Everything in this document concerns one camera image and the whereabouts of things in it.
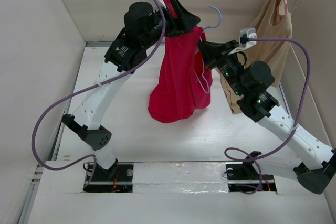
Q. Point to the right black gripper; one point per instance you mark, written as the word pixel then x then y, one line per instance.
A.
pixel 211 51

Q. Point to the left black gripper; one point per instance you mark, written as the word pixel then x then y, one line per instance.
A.
pixel 182 22

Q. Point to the blue wire hanger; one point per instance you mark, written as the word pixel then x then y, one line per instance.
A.
pixel 204 83

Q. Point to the red t-shirt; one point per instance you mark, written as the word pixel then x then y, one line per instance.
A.
pixel 184 82

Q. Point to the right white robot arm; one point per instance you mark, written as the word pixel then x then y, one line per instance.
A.
pixel 301 156

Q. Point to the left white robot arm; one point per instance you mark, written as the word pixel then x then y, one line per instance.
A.
pixel 86 120

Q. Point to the pink hanger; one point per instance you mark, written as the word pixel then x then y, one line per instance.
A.
pixel 281 10

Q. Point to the beige tank top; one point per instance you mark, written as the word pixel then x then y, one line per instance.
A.
pixel 274 53

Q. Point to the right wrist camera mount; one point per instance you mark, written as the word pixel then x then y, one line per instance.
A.
pixel 245 37

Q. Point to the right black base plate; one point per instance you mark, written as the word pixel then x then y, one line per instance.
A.
pixel 245 179

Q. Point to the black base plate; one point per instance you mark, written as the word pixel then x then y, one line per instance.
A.
pixel 245 179
pixel 118 179

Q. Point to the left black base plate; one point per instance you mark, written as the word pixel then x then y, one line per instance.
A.
pixel 118 179

